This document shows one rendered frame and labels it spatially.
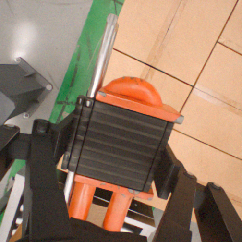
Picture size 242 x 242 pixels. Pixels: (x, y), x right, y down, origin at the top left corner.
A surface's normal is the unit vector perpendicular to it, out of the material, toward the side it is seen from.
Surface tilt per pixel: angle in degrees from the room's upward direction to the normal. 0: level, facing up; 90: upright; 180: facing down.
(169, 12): 0
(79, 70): 0
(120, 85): 26
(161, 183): 91
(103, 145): 0
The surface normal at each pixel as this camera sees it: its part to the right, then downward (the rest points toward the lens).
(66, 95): -0.01, 0.25
